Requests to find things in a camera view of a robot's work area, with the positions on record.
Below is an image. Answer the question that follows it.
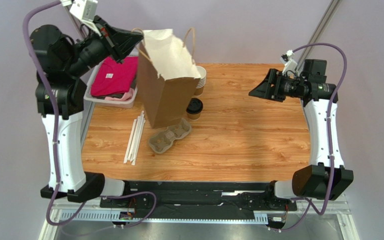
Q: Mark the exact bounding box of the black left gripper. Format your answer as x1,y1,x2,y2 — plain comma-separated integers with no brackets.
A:
66,15,145,78

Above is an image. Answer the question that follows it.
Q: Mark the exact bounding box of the brown paper bag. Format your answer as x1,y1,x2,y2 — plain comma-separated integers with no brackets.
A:
132,27,201,129

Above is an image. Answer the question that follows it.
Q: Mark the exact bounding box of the black plastic cup lid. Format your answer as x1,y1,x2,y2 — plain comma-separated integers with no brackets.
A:
186,98,204,114

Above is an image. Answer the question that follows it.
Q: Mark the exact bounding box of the brown paper coffee cup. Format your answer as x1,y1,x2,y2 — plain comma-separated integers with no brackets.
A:
187,112,201,121

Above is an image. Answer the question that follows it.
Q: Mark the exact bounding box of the single cardboard cup carrier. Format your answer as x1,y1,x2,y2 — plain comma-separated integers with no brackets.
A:
148,118,192,154

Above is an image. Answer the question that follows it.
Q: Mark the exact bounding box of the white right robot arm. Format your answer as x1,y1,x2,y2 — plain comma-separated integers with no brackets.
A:
248,59,354,201

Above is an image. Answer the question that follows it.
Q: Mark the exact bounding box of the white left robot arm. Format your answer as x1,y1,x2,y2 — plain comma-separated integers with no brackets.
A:
29,16,144,203

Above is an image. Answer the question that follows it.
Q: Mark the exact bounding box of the pink folded cloth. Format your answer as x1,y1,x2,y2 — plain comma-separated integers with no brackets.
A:
90,56,139,98

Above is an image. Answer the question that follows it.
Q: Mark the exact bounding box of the white plastic basket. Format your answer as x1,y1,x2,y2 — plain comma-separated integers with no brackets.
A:
84,52,138,109

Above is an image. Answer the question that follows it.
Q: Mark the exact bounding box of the stack of paper cups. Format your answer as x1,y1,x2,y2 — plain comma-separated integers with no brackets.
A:
194,66,207,96

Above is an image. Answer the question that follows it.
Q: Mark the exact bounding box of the white paper straw bundle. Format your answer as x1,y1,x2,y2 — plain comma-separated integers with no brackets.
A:
123,110,146,166

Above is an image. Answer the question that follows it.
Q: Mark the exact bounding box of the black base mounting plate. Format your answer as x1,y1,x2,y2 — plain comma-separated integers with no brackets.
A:
100,181,298,220

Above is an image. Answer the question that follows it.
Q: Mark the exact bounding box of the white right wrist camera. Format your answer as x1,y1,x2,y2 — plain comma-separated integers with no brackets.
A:
280,49,298,74

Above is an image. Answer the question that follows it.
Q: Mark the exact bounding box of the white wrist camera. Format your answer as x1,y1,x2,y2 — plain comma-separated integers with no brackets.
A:
280,49,298,74
69,0,98,22

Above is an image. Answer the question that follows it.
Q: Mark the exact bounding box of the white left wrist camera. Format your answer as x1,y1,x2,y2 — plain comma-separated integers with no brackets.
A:
69,0,98,22

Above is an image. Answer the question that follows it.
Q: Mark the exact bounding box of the aluminium frame rail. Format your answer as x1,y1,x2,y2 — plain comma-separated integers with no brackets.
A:
39,196,359,240

